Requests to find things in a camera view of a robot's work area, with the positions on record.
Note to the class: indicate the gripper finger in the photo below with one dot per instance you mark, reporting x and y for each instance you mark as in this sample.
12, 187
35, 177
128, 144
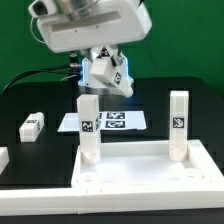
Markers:
116, 57

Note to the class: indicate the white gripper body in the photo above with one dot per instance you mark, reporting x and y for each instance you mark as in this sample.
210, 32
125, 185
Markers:
83, 25

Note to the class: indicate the white desk top tray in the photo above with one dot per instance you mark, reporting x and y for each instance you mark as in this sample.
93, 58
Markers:
146, 162

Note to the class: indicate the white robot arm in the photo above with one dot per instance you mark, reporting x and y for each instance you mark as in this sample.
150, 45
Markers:
93, 53

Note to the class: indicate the fiducial marker sheet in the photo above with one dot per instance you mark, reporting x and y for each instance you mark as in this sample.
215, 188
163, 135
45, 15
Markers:
109, 120

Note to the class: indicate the white block left edge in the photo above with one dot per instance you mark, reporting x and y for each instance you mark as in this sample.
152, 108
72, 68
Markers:
4, 158

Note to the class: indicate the white L-shaped fence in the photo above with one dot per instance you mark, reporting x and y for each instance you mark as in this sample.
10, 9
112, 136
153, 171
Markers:
98, 197

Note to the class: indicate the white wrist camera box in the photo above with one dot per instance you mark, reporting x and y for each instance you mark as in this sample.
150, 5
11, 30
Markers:
42, 8

